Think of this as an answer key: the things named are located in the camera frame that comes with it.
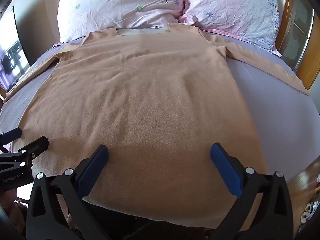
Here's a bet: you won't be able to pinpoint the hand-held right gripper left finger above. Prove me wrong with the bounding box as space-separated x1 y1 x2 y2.
26 144 111 240

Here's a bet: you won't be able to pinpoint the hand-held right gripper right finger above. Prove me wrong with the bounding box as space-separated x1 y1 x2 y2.
210 143 293 240

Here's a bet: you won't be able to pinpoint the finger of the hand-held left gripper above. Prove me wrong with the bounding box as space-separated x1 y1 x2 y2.
7 136 49 167
0 127 23 147

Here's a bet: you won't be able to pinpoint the tan long-sleeved shirt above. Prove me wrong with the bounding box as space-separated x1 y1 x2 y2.
5 23 310 226

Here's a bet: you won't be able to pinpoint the window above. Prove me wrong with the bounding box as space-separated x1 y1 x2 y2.
0 6 32 93

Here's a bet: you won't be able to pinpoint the purple bed sheet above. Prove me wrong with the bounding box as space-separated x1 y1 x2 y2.
0 25 320 182

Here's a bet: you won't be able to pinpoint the fluffy slippers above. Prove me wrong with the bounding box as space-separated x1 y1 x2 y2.
299 202 316 224

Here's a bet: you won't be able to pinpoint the wooden headboard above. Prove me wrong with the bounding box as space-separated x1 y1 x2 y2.
275 0 320 90

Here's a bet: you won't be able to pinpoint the pink floral pillow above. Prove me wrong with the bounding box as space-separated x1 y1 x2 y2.
178 0 282 57
53 0 188 47

